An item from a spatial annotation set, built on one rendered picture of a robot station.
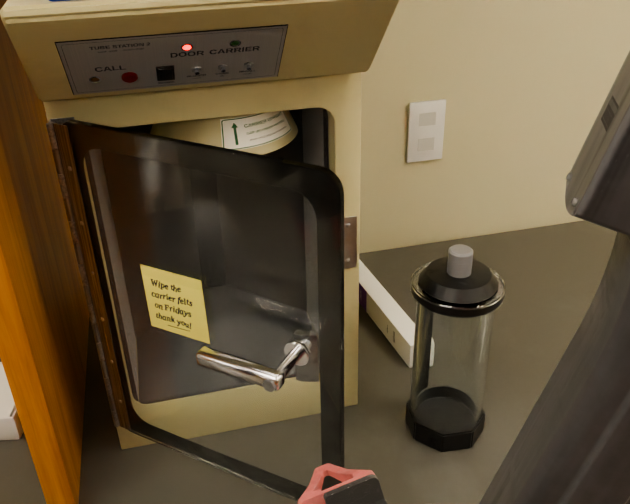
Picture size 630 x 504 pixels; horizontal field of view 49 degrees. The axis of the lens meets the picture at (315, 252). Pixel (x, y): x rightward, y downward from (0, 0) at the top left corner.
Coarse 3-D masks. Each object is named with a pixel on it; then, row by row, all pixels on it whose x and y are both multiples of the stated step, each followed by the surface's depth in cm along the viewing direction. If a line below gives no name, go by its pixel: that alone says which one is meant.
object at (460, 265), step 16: (448, 256) 79; (464, 256) 77; (432, 272) 80; (448, 272) 79; (464, 272) 78; (480, 272) 80; (432, 288) 78; (448, 288) 77; (464, 288) 77; (480, 288) 77; (496, 288) 79
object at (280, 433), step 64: (128, 192) 65; (192, 192) 61; (256, 192) 58; (320, 192) 55; (128, 256) 70; (192, 256) 65; (256, 256) 61; (320, 256) 58; (128, 320) 75; (256, 320) 65; (320, 320) 61; (128, 384) 80; (192, 384) 75; (320, 384) 65; (192, 448) 80; (256, 448) 74; (320, 448) 69
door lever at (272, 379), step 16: (208, 352) 64; (224, 352) 64; (288, 352) 65; (304, 352) 64; (208, 368) 64; (224, 368) 63; (240, 368) 62; (256, 368) 61; (272, 368) 61; (288, 368) 62; (256, 384) 62; (272, 384) 60
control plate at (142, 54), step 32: (192, 32) 57; (224, 32) 58; (256, 32) 59; (64, 64) 58; (96, 64) 59; (128, 64) 60; (160, 64) 61; (192, 64) 62; (224, 64) 63; (256, 64) 64
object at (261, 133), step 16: (272, 112) 77; (288, 112) 81; (160, 128) 77; (176, 128) 76; (192, 128) 75; (208, 128) 74; (224, 128) 74; (240, 128) 75; (256, 128) 76; (272, 128) 77; (288, 128) 79; (208, 144) 75; (224, 144) 75; (240, 144) 75; (256, 144) 76; (272, 144) 77
